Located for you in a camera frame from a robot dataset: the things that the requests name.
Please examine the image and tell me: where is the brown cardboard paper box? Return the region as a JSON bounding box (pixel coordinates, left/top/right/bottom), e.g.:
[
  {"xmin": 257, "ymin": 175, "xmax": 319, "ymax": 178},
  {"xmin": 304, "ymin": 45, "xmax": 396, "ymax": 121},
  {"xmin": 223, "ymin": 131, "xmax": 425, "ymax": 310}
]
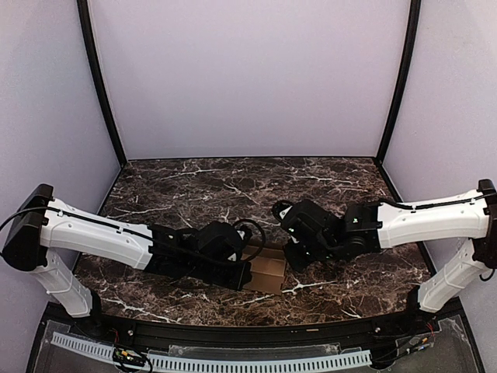
[{"xmin": 243, "ymin": 244, "xmax": 287, "ymax": 295}]

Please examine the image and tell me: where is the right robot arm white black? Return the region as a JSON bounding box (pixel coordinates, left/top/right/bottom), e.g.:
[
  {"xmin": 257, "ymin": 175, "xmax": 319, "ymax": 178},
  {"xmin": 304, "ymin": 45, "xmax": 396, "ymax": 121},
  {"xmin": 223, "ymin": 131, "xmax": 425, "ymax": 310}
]
[{"xmin": 272, "ymin": 179, "xmax": 496, "ymax": 313}]

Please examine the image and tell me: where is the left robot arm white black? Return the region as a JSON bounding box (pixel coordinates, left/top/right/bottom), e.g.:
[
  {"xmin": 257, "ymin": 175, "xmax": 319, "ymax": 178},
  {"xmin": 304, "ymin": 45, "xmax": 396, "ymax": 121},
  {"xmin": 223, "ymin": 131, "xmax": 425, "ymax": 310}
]
[{"xmin": 1, "ymin": 184, "xmax": 252, "ymax": 319}]

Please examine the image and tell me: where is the small green circuit board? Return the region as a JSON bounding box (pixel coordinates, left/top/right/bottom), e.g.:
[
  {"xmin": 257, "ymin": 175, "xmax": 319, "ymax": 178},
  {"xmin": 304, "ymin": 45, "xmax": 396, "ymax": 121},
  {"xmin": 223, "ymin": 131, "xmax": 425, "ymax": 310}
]
[{"xmin": 112, "ymin": 347, "xmax": 147, "ymax": 366}]

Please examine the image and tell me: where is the right small circuit board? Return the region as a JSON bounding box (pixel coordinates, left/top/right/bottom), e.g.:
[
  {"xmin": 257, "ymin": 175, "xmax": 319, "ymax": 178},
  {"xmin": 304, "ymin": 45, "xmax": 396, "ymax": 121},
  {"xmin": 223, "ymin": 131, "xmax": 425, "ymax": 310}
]
[{"xmin": 405, "ymin": 336, "xmax": 434, "ymax": 354}]

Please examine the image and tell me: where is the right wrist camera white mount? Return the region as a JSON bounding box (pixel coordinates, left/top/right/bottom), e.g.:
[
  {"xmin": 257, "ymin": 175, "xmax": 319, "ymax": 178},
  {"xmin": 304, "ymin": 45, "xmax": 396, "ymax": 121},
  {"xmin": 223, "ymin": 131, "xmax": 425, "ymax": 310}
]
[{"xmin": 271, "ymin": 200, "xmax": 294, "ymax": 224}]

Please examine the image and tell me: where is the black front table rail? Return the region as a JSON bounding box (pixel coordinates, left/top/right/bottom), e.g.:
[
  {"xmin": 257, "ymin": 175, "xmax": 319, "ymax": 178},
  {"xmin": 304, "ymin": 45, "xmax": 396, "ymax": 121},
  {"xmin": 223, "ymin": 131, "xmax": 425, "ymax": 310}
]
[{"xmin": 64, "ymin": 312, "xmax": 430, "ymax": 350}]

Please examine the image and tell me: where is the white slotted cable duct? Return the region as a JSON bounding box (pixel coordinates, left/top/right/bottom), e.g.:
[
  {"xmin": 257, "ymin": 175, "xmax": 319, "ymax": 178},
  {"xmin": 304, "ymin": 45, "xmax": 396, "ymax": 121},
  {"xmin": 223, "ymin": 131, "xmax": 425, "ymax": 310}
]
[{"xmin": 50, "ymin": 332, "xmax": 372, "ymax": 372}]

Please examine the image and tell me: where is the black right frame post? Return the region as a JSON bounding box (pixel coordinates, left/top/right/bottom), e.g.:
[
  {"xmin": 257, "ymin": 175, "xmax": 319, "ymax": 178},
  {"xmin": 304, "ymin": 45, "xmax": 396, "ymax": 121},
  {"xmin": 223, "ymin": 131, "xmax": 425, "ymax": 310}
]
[{"xmin": 375, "ymin": 0, "xmax": 422, "ymax": 165}]

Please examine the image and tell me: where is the black frame post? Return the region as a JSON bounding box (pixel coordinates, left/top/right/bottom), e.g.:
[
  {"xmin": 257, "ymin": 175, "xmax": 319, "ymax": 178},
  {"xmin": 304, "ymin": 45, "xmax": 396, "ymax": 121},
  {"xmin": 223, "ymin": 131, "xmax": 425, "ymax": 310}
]
[
  {"xmin": 375, "ymin": 0, "xmax": 422, "ymax": 165},
  {"xmin": 76, "ymin": 0, "xmax": 127, "ymax": 168}
]

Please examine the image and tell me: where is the black left frame post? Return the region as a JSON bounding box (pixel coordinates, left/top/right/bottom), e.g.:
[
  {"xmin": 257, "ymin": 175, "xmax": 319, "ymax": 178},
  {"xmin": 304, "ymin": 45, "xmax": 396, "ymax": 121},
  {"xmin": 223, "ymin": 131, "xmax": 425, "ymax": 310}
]
[{"xmin": 76, "ymin": 0, "xmax": 127, "ymax": 168}]

